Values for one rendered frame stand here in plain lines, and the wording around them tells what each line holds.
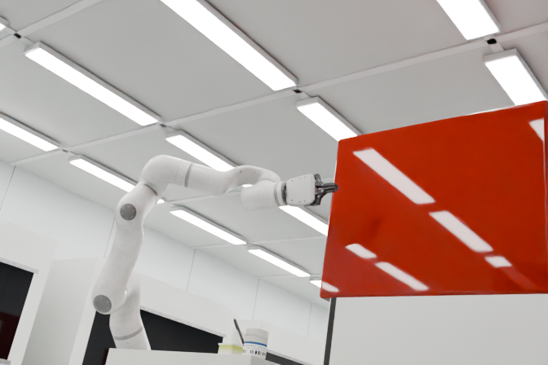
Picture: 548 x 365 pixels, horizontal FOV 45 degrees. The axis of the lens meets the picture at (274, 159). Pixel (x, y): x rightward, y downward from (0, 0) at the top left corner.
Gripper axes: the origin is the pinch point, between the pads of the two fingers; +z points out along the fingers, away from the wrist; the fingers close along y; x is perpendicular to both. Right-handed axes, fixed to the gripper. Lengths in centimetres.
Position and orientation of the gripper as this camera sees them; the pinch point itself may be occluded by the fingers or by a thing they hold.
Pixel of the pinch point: (331, 187)
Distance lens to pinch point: 213.2
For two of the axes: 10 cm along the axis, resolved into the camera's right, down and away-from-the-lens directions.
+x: -4.2, -3.3, -8.4
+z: 9.1, -1.4, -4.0
